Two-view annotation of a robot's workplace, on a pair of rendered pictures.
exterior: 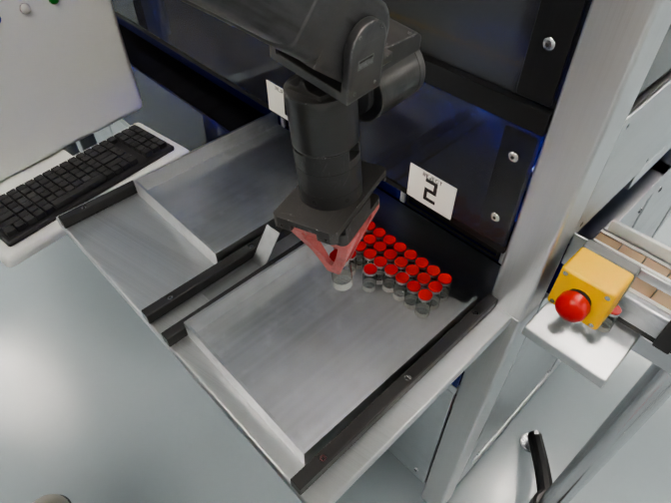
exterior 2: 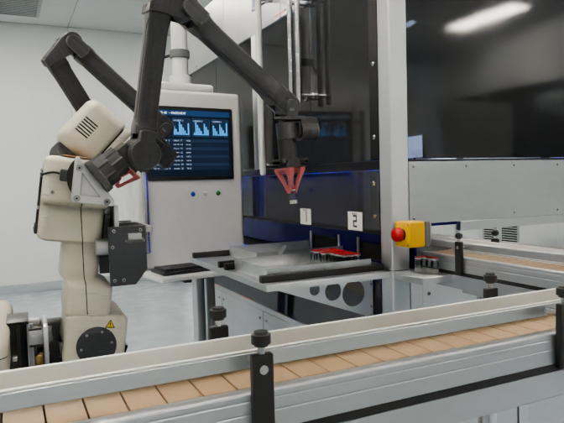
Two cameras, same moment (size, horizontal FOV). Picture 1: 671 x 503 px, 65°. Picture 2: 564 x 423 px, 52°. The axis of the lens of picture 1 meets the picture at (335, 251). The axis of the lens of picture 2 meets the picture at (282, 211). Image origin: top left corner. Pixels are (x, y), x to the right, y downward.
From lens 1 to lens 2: 1.38 m
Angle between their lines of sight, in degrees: 47
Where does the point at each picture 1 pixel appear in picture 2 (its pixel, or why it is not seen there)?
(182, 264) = not seen: hidden behind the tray
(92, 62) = (225, 226)
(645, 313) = (450, 258)
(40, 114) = (195, 241)
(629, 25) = (386, 121)
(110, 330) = not seen: outside the picture
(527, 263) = (387, 232)
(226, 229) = not seen: hidden behind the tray
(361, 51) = (290, 105)
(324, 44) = (279, 100)
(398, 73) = (309, 125)
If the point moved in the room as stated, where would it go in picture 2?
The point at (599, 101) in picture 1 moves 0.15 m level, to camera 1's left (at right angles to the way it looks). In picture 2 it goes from (387, 147) to (336, 149)
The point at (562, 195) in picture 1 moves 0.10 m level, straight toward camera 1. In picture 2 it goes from (388, 189) to (366, 190)
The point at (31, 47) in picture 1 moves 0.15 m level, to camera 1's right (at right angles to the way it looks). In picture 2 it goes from (202, 210) to (234, 209)
